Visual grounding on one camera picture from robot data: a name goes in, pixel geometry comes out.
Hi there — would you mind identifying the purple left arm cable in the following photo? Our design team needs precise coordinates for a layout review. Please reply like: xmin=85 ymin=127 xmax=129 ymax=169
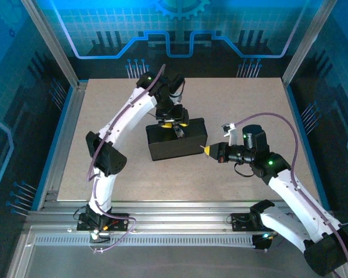
xmin=86 ymin=64 xmax=166 ymax=254

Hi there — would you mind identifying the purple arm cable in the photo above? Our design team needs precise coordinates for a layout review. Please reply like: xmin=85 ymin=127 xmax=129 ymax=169
xmin=233 ymin=112 xmax=348 ymax=278
xmin=86 ymin=64 xmax=166 ymax=254

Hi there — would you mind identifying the black electronics module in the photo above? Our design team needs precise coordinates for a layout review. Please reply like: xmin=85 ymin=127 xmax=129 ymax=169
xmin=251 ymin=233 xmax=273 ymax=252

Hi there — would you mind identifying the black box with painting lid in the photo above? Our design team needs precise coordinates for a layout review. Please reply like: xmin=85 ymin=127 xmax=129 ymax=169
xmin=145 ymin=117 xmax=208 ymax=162

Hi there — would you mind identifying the aluminium frame post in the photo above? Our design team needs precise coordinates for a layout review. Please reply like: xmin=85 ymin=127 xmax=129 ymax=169
xmin=20 ymin=0 xmax=81 ymax=89
xmin=281 ymin=0 xmax=339 ymax=86

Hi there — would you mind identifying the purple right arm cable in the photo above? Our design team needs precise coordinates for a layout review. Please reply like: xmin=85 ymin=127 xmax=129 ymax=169
xmin=233 ymin=112 xmax=348 ymax=278

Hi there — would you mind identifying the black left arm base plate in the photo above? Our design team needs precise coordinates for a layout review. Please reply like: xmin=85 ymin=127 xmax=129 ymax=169
xmin=76 ymin=213 xmax=131 ymax=232

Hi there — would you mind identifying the aluminium right frame post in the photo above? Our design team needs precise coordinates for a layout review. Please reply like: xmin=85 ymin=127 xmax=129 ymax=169
xmin=281 ymin=0 xmax=339 ymax=86

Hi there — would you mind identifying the slotted grey cable duct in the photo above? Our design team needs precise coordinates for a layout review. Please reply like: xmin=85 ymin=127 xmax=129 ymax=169
xmin=34 ymin=236 xmax=258 ymax=247

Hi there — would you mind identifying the aluminium side rail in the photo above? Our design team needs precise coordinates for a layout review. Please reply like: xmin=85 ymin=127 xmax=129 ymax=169
xmin=36 ymin=81 xmax=89 ymax=211

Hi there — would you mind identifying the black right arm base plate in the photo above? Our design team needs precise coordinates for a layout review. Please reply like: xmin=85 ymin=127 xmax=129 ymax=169
xmin=230 ymin=213 xmax=267 ymax=232

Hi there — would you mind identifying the aluminium left frame post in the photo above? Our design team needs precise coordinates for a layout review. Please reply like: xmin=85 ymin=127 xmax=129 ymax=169
xmin=20 ymin=0 xmax=81 ymax=89

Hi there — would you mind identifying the aluminium mounting rail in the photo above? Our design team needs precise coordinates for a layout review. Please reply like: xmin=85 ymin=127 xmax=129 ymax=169
xmin=26 ymin=200 xmax=336 ymax=237

